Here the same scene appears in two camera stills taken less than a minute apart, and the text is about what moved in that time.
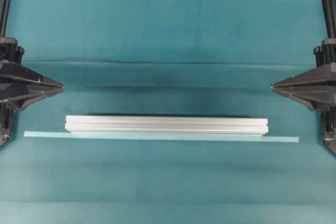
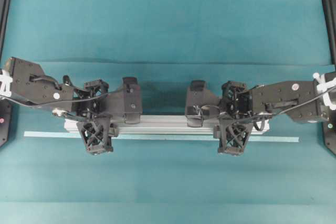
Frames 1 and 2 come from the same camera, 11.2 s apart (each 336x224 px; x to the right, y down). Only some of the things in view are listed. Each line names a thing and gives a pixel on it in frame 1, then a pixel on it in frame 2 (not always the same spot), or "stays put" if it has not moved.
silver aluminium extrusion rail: (166, 124) stays put
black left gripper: (20, 87) to (93, 99)
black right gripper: (316, 87) to (236, 98)
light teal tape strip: (216, 137) stays put
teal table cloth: (193, 48) stays put
